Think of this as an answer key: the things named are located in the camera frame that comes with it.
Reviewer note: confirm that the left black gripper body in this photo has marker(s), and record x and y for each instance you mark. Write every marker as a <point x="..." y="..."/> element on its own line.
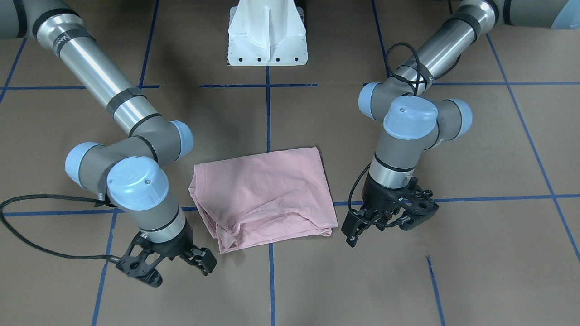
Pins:
<point x="379" y="194"/>

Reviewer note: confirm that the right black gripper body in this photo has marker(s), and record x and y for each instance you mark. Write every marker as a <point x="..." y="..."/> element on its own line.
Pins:
<point x="176" y="245"/>

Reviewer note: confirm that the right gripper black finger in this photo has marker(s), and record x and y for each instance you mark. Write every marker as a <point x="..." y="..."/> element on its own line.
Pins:
<point x="201" y="258"/>

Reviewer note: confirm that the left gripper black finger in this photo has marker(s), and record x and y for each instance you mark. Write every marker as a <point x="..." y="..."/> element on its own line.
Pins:
<point x="357" y="221"/>

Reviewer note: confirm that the pink printed t-shirt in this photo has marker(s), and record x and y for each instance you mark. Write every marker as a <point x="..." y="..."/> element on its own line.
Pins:
<point x="264" y="198"/>

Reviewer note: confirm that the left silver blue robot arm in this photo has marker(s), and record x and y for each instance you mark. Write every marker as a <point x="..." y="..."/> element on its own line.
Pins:
<point x="412" y="124"/>

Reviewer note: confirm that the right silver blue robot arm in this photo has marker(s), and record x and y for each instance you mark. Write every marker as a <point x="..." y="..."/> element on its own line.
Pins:
<point x="126" y="174"/>

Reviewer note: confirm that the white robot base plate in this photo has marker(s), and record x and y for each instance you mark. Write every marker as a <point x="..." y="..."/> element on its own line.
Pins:
<point x="267" y="33"/>

